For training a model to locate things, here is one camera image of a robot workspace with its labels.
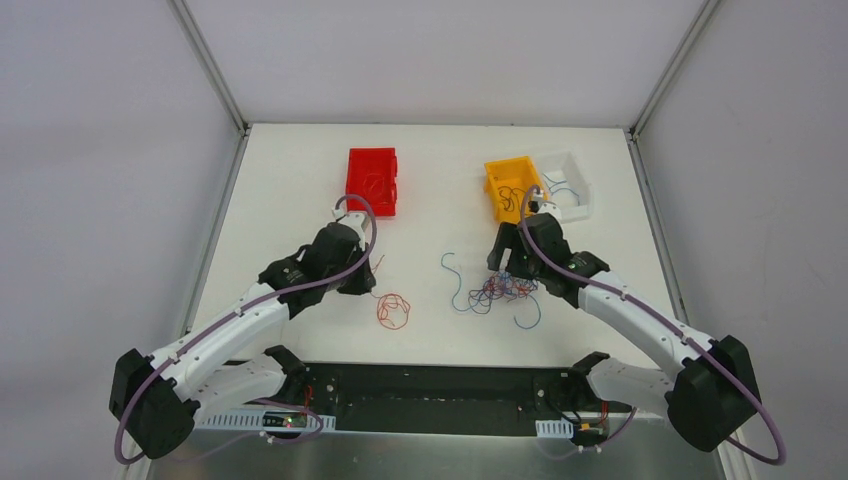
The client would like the blue wire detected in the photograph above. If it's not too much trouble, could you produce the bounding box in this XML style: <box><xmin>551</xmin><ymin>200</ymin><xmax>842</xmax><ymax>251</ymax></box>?
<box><xmin>513</xmin><ymin>294</ymin><xmax>543</xmax><ymax>331</ymax></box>
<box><xmin>541</xmin><ymin>172</ymin><xmax>582</xmax><ymax>212</ymax></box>

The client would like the dark brown wire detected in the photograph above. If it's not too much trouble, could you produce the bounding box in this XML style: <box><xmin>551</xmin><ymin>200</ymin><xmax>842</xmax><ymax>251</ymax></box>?
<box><xmin>496</xmin><ymin>185</ymin><xmax>531</xmax><ymax>217</ymax></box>

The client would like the coloured wire bundle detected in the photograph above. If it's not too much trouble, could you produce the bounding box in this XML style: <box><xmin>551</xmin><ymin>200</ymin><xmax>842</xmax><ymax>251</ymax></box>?
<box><xmin>440</xmin><ymin>251</ymin><xmax>541</xmax><ymax>316</ymax></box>

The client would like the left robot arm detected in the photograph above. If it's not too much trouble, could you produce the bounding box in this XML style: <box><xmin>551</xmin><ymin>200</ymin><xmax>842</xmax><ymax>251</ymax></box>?
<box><xmin>109</xmin><ymin>212</ymin><xmax>377</xmax><ymax>465</ymax></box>

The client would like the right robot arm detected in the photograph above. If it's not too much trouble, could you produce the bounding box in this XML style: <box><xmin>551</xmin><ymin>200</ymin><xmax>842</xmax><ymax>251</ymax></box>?
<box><xmin>487</xmin><ymin>214</ymin><xmax>761</xmax><ymax>452</ymax></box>

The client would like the clear plastic bin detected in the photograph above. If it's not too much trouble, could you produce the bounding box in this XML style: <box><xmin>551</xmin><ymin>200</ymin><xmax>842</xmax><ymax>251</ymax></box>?
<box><xmin>533</xmin><ymin>150</ymin><xmax>594</xmax><ymax>223</ymax></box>

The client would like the orange plastic bin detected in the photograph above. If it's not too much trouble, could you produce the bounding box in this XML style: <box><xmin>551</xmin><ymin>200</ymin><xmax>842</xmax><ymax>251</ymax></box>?
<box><xmin>484</xmin><ymin>156</ymin><xmax>548</xmax><ymax>224</ymax></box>

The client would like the red plastic bin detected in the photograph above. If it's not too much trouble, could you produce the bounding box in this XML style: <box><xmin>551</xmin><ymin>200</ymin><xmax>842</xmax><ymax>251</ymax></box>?
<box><xmin>345</xmin><ymin>147</ymin><xmax>398</xmax><ymax>218</ymax></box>

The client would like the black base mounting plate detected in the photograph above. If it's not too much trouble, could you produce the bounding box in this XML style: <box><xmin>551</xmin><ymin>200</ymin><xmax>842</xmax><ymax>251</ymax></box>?
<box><xmin>272</xmin><ymin>362</ymin><xmax>629</xmax><ymax>437</ymax></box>

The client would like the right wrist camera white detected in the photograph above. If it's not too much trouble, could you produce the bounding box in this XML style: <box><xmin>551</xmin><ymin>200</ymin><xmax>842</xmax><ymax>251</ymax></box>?
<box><xmin>528</xmin><ymin>190</ymin><xmax>563</xmax><ymax>223</ymax></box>

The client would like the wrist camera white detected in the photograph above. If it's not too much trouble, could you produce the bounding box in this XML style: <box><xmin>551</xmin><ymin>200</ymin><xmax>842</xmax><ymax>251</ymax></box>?
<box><xmin>332</xmin><ymin>207</ymin><xmax>371</xmax><ymax>250</ymax></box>
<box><xmin>528</xmin><ymin>190</ymin><xmax>563</xmax><ymax>223</ymax></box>

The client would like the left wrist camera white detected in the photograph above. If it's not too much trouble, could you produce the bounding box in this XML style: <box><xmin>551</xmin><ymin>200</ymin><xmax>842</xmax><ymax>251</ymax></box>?
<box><xmin>332</xmin><ymin>207</ymin><xmax>371</xmax><ymax>250</ymax></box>

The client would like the loose blue wire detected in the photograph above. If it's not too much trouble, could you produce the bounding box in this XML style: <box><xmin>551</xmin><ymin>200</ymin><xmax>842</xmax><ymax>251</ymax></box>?
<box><xmin>513</xmin><ymin>294</ymin><xmax>543</xmax><ymax>331</ymax></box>

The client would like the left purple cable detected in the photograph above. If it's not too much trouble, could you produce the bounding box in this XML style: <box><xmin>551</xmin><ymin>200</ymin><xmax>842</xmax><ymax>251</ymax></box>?
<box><xmin>113</xmin><ymin>193</ymin><xmax>380</xmax><ymax>466</ymax></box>

